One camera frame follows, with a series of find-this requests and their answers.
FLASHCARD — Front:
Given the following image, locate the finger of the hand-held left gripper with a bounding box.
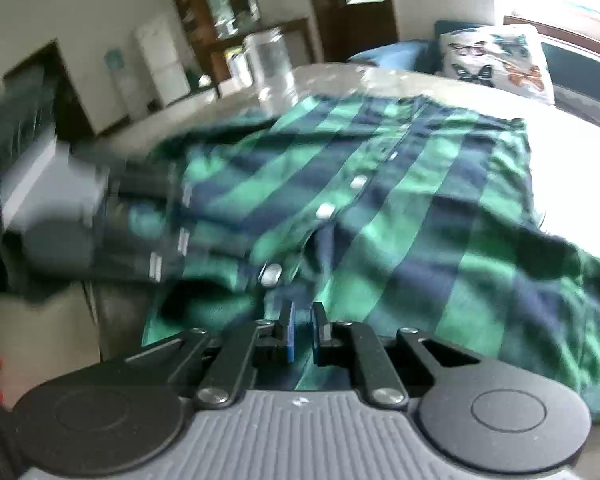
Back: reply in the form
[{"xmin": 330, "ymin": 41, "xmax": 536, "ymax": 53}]
[
  {"xmin": 107, "ymin": 160, "xmax": 191, "ymax": 202},
  {"xmin": 100, "ymin": 210, "xmax": 167, "ymax": 283}
]

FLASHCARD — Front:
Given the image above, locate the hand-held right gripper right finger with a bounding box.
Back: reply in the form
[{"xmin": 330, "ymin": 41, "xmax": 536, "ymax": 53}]
[{"xmin": 311, "ymin": 301, "xmax": 483, "ymax": 408}]

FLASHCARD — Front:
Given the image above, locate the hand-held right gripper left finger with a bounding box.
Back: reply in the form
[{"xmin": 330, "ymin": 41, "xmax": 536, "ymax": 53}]
[{"xmin": 125, "ymin": 301, "xmax": 297, "ymax": 408}]

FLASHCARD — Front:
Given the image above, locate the green plaid shirt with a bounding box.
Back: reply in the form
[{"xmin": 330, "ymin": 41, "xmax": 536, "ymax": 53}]
[{"xmin": 142, "ymin": 94, "xmax": 600, "ymax": 423}]

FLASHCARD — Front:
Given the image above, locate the water dispenser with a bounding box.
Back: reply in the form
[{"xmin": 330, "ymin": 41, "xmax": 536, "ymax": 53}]
[{"xmin": 102, "ymin": 47, "xmax": 135, "ymax": 122}]

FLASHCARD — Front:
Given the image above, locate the dark wooden door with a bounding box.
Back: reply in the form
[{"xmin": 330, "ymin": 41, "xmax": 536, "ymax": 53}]
[{"xmin": 2, "ymin": 40, "xmax": 95, "ymax": 142}]

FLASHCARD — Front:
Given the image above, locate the white refrigerator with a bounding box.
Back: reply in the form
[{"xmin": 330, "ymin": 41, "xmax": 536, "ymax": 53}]
[{"xmin": 134, "ymin": 14, "xmax": 192, "ymax": 107}]

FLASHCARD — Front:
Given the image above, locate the clear glass jar mug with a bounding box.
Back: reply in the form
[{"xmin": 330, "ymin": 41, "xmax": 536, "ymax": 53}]
[{"xmin": 242, "ymin": 27, "xmax": 302, "ymax": 112}]

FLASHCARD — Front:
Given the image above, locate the wooden display cabinet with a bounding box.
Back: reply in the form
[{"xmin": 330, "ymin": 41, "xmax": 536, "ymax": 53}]
[{"xmin": 170, "ymin": 0, "xmax": 281, "ymax": 61}]

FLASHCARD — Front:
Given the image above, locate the wooden counter table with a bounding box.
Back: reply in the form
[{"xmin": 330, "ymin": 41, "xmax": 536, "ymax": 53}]
[{"xmin": 200, "ymin": 17, "xmax": 326, "ymax": 88}]

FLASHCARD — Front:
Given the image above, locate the grey star quilted tablecloth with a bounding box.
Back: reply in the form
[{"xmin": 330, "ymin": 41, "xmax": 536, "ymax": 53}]
[{"xmin": 72, "ymin": 62, "xmax": 600, "ymax": 433}]

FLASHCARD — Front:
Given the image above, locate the wooden door with glass pane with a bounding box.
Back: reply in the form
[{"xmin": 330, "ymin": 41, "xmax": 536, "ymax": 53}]
[{"xmin": 302, "ymin": 0, "xmax": 400, "ymax": 63}]

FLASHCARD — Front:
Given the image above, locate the blue cushion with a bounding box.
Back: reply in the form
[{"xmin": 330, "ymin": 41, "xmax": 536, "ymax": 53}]
[{"xmin": 347, "ymin": 20, "xmax": 600, "ymax": 103}]

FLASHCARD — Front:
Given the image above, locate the butterfly print pillow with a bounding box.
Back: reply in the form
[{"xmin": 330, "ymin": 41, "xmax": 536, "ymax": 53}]
[{"xmin": 437, "ymin": 24, "xmax": 557, "ymax": 107}]

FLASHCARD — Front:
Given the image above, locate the window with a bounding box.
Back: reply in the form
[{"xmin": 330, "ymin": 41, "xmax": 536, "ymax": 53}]
[{"xmin": 502, "ymin": 0, "xmax": 600, "ymax": 66}]

